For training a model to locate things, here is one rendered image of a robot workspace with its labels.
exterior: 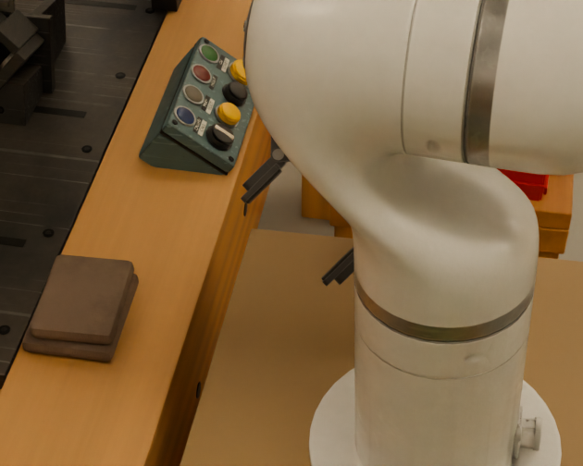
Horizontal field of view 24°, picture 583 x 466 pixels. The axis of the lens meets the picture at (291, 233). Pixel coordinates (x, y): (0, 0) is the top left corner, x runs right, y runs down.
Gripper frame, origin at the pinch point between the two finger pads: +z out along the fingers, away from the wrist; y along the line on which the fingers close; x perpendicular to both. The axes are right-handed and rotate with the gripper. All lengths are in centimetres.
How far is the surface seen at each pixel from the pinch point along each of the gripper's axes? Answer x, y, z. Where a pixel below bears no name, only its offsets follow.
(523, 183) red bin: 34.7, 13.1, -20.2
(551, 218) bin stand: 35.8, 18.0, -19.8
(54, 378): 3.9, -5.3, 22.9
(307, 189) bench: 147, -5, -4
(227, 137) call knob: 22.5, -11.3, -1.4
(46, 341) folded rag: 4.9, -8.0, 21.4
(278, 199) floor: 156, -8, 2
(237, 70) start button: 29.5, -16.0, -6.8
